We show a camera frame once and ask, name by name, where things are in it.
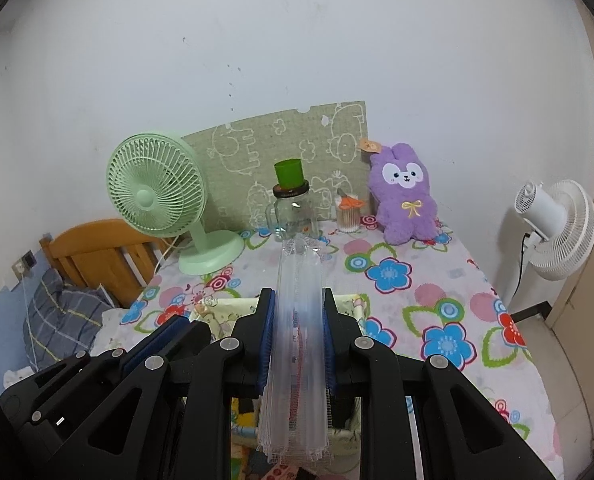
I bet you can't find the clear plastic bag roll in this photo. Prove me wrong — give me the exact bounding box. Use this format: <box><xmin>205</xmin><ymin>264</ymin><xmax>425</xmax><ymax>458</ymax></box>
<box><xmin>258</xmin><ymin>235</ymin><xmax>329</xmax><ymax>465</ymax></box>

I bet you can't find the colourful snack packet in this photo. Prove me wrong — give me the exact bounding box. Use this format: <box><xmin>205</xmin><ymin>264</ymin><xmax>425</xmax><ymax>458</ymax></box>
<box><xmin>243</xmin><ymin>460</ymin><xmax>317</xmax><ymax>480</ymax></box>

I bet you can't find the grey plaid pillow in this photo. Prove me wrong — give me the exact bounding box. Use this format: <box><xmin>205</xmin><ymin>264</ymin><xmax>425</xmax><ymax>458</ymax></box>
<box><xmin>22</xmin><ymin>268</ymin><xmax>114</xmax><ymax>372</ymax></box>

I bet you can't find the yellow cartoon fabric storage box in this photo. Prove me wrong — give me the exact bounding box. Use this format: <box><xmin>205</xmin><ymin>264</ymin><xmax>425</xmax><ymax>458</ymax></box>
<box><xmin>190</xmin><ymin>294</ymin><xmax>371</xmax><ymax>457</ymax></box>

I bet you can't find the floral tablecloth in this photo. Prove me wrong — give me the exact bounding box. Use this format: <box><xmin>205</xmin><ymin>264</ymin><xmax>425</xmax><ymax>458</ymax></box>
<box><xmin>92</xmin><ymin>217</ymin><xmax>564</xmax><ymax>478</ymax></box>

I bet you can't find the glass mason jar mug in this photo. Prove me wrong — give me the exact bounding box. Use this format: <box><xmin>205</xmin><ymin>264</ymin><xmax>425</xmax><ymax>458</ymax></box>
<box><xmin>265</xmin><ymin>181</ymin><xmax>320</xmax><ymax>242</ymax></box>

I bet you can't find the wooden chair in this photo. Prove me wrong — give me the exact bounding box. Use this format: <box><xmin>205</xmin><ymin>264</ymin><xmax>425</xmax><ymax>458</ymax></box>
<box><xmin>40</xmin><ymin>219</ymin><xmax>172</xmax><ymax>308</ymax></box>

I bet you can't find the cotton swab container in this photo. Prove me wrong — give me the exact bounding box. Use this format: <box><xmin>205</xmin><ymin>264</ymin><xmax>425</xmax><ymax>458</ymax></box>
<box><xmin>335</xmin><ymin>188</ymin><xmax>364</xmax><ymax>233</ymax></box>

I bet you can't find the green plastic cup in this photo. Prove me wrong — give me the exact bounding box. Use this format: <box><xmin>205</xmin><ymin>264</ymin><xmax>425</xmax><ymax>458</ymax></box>
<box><xmin>274</xmin><ymin>158</ymin><xmax>306</xmax><ymax>190</ymax></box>

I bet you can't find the green desk fan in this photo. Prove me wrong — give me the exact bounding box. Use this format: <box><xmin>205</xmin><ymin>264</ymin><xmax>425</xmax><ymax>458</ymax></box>
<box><xmin>106</xmin><ymin>133</ymin><xmax>244</xmax><ymax>275</ymax></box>

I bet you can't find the cartoon printed cardboard panel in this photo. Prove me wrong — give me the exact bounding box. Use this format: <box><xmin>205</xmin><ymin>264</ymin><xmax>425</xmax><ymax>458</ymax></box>
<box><xmin>183</xmin><ymin>101</ymin><xmax>370</xmax><ymax>231</ymax></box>

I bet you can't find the white standing fan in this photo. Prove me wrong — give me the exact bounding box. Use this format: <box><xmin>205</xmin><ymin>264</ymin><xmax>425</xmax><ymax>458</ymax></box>
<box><xmin>501</xmin><ymin>179</ymin><xmax>594</xmax><ymax>304</ymax></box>

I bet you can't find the purple plush bunny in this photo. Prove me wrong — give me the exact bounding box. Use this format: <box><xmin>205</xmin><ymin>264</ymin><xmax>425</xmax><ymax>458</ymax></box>
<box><xmin>369</xmin><ymin>143</ymin><xmax>438</xmax><ymax>245</ymax></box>

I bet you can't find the wall power outlet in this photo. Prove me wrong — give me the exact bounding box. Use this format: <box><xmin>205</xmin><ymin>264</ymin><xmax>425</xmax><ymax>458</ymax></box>
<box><xmin>12</xmin><ymin>250</ymin><xmax>36</xmax><ymax>281</ymax></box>

